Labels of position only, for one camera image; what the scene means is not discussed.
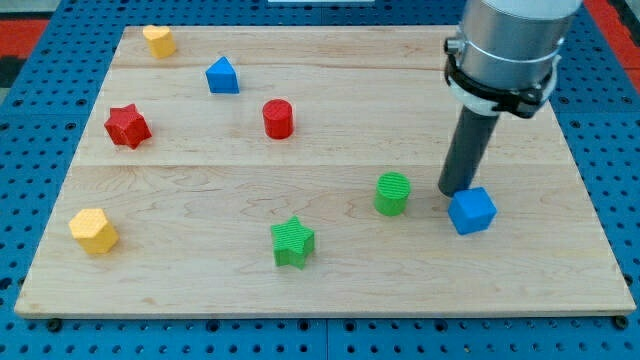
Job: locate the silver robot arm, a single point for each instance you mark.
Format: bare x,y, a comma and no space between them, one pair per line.
504,55

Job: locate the green star block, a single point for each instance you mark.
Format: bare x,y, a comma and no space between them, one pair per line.
292,243

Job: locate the red star block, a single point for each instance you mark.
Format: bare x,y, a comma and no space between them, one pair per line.
127,126

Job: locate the green cylinder block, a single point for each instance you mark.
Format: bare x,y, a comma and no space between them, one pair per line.
392,193

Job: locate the red cylinder block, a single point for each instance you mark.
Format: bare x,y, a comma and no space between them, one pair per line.
278,118

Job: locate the wooden board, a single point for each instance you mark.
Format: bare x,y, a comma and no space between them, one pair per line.
193,205

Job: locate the blue triangle block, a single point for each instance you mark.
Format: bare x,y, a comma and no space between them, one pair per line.
221,77

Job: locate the blue cube block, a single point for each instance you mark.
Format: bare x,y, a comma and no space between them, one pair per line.
471,210

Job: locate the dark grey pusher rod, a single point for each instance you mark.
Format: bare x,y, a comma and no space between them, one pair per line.
469,142

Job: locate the yellow heart block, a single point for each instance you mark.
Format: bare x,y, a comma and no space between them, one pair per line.
159,40

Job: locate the yellow hexagon block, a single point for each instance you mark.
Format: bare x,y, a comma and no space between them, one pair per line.
93,231

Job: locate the black cable clamp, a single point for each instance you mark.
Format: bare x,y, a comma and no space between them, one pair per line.
489,101

